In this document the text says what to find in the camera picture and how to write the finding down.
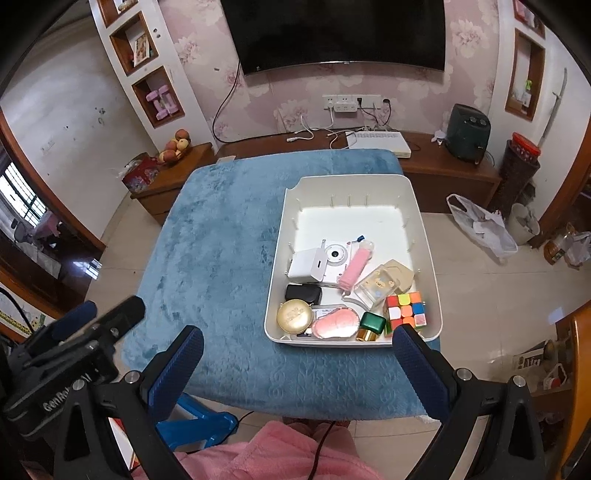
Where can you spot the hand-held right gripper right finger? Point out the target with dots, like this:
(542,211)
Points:
(418,369)

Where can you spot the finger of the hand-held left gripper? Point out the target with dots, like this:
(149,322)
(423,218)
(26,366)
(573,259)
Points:
(74,316)
(124,311)

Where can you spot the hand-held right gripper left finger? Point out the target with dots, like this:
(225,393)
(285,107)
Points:
(178,364)

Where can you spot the multicoloured puzzle cube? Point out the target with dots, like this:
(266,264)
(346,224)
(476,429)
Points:
(406,309)

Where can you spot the green bottle with gold cap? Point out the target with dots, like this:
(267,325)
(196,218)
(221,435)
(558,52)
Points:
(371,323)

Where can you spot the clear case with stickers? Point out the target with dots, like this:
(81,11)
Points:
(374,288)

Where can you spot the pink round compact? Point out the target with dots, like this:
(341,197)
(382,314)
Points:
(334,325)

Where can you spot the beige box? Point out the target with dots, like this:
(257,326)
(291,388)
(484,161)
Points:
(401,272)

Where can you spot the gold round compact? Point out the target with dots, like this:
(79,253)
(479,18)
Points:
(294,316)

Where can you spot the black power adapter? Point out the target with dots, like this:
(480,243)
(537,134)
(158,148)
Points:
(302,294)

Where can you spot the white digital camera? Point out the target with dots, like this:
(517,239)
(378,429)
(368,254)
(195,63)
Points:
(336,254)

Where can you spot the small white box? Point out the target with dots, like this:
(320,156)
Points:
(309,267)

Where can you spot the white plastic storage tray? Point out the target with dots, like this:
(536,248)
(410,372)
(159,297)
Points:
(351,221)

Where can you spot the blue plastic stand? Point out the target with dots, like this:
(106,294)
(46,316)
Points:
(207,424)

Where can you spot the stack of books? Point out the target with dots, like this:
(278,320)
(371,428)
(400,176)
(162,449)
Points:
(123,443)

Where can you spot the blue plush blanket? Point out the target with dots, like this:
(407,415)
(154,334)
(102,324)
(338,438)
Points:
(207,254)

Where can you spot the pink fleece robe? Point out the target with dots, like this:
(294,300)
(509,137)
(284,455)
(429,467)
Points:
(268,457)

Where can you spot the wooden side cabinet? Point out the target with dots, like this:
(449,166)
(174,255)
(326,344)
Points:
(171,189)

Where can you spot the window with grille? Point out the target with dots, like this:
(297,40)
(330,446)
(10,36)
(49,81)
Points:
(21,194)

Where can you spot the red gift box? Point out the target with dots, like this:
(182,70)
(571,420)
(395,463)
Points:
(141,177)

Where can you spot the white plastic bag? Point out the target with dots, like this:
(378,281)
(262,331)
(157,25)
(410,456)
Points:
(485,230)

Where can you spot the bowl of fruit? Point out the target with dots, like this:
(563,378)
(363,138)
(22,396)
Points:
(173,147)

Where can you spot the white trash bin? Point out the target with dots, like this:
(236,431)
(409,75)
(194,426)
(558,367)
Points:
(519,228)

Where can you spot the cooking oil bottle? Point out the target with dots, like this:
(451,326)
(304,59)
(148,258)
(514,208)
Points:
(554,251)

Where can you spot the wooden television cabinet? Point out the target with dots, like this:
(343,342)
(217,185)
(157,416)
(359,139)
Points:
(452,180)

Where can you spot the clear plastic bag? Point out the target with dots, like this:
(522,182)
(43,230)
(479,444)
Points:
(579,251)

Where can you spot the pink dumbbell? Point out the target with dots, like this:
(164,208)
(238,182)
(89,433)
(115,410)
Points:
(158,94)
(166,107)

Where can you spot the dark wicker basket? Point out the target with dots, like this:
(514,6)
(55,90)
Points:
(515,180)

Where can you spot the white set-top box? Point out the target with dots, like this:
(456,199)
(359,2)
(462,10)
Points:
(378,145)

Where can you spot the small white object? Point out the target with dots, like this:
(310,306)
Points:
(438,137)

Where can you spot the red lidded container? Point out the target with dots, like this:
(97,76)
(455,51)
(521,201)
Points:
(526,145)

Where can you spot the framed photo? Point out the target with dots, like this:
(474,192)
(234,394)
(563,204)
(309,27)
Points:
(141,50)

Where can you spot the white power strip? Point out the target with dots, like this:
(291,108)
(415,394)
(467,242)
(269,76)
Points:
(345,109)
(364,98)

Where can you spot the white bottle with green cap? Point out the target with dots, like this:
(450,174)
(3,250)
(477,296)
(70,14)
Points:
(527,94)

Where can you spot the small shelf ornament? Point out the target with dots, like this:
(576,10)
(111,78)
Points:
(127,4)

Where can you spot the pink box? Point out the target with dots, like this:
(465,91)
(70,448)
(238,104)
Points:
(525,9)

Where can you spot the white light switch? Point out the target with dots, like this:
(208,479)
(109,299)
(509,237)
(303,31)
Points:
(47,149)

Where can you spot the sword on wall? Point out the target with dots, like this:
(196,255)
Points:
(556,99)

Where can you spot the black wall television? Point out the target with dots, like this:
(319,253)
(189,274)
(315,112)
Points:
(332,32)

